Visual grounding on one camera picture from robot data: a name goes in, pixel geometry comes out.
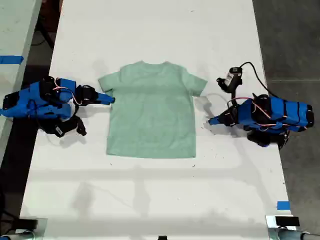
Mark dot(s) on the pale green t-shirt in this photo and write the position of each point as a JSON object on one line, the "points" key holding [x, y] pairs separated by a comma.
{"points": [[152, 112]]}

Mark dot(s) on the small black box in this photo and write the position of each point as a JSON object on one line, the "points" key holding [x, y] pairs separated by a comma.
{"points": [[28, 223], [287, 221]]}

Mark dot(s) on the small black clip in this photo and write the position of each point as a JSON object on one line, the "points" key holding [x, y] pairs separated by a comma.
{"points": [[162, 237]]}

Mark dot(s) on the long blue tape strip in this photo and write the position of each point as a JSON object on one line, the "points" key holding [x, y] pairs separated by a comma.
{"points": [[11, 59]]}

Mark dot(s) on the white side table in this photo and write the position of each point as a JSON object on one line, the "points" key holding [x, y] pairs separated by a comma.
{"points": [[15, 37]]}

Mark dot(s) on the metal table bracket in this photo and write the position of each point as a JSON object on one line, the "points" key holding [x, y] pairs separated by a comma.
{"points": [[41, 227], [271, 227]]}

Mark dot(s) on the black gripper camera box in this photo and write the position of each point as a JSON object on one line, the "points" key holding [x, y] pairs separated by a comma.
{"points": [[67, 127], [231, 78]]}

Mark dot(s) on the black camera stalk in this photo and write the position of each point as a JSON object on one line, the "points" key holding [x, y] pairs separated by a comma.
{"points": [[234, 97]]}

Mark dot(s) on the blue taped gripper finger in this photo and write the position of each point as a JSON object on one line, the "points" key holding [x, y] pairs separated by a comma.
{"points": [[103, 95], [106, 101], [217, 122], [218, 117]]}

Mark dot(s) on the short blue tape strip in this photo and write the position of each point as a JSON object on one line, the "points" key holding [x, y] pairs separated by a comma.
{"points": [[283, 205]]}

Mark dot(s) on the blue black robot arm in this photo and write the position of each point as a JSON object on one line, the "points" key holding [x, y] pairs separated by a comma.
{"points": [[282, 112], [22, 100]]}

